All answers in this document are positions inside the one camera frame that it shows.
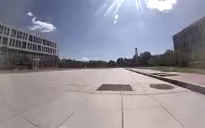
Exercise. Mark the row of trees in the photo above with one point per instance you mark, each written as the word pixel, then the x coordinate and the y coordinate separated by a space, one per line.
pixel 123 61

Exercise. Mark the rectangular metal grate cover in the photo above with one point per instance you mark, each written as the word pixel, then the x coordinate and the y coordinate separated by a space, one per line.
pixel 114 87

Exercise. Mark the distant tower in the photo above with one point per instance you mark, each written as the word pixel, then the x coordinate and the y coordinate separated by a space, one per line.
pixel 136 52

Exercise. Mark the pale concrete slab plaza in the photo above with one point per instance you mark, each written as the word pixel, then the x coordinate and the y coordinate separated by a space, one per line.
pixel 73 110

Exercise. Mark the rectangular dark ground grate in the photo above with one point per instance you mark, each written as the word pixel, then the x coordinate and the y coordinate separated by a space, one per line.
pixel 163 74

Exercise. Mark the round manhole cover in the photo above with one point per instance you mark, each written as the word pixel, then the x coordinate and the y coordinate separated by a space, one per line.
pixel 161 86

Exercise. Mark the dark kerb step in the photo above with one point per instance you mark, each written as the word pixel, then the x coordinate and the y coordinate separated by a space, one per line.
pixel 176 81

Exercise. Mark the white multi-storey building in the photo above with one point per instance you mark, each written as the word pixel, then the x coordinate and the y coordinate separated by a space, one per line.
pixel 20 43

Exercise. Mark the raised pale paved terrace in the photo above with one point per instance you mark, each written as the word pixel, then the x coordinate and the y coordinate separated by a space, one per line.
pixel 190 77

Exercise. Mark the dark grey building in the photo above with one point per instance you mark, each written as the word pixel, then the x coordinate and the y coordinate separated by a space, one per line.
pixel 196 40

